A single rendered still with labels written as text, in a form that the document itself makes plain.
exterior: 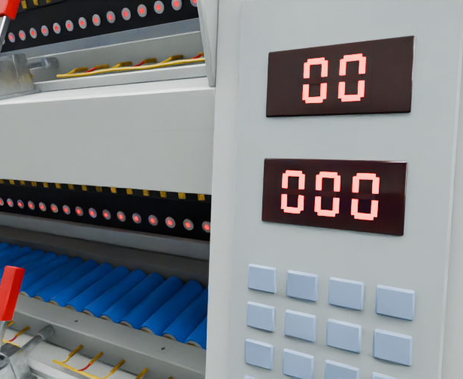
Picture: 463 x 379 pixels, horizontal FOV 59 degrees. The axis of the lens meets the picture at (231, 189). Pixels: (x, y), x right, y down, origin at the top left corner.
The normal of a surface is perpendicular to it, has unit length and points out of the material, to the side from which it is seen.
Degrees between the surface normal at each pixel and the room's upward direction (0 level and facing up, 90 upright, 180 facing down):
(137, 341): 19
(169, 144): 109
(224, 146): 90
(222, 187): 90
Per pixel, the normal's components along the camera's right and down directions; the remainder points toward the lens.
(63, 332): -0.48, 0.35
